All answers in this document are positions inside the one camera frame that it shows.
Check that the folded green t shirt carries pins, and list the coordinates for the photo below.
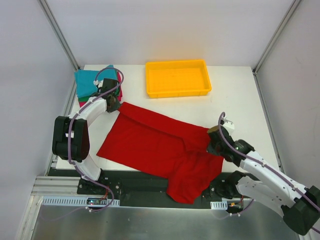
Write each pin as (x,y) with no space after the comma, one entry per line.
(84,92)

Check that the left aluminium frame post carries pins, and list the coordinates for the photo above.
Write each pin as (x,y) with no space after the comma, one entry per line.
(58,33)

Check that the right white cable duct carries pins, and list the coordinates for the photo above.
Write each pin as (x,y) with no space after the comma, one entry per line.
(219,205)

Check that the red t shirt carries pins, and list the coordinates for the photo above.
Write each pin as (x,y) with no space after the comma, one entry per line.
(158,145)

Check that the folded magenta t shirt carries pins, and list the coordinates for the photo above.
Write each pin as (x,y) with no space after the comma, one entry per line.
(81,103)

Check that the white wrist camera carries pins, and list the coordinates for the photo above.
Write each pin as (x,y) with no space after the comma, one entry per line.
(228,126)
(98,83)

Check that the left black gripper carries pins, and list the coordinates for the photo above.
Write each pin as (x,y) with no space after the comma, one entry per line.
(114,104)

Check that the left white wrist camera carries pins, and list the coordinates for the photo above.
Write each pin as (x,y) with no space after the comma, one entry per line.
(98,83)

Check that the yellow plastic bin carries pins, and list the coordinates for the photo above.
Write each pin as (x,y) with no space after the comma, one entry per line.
(178,78)

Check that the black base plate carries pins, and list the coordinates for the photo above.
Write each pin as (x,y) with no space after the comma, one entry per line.
(137,189)

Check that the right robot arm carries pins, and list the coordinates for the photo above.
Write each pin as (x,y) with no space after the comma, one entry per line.
(298,205)

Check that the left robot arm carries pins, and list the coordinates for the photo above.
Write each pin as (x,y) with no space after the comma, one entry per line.
(71,140)

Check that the aluminium front rail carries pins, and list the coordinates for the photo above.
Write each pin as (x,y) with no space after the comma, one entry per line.
(55,185)

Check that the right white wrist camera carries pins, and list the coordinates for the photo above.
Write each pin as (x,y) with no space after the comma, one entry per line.
(228,126)

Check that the right aluminium frame post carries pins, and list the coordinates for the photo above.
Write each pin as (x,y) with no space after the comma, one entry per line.
(279,30)

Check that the white cable duct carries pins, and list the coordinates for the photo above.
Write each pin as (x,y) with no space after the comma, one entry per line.
(66,201)
(219,205)

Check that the left white cable duct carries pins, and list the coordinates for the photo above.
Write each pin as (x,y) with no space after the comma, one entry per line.
(66,201)

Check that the aluminium frame post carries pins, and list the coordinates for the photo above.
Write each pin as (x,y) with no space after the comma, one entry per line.
(58,33)
(279,30)

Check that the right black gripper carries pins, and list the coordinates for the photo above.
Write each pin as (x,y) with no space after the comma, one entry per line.
(212,146)

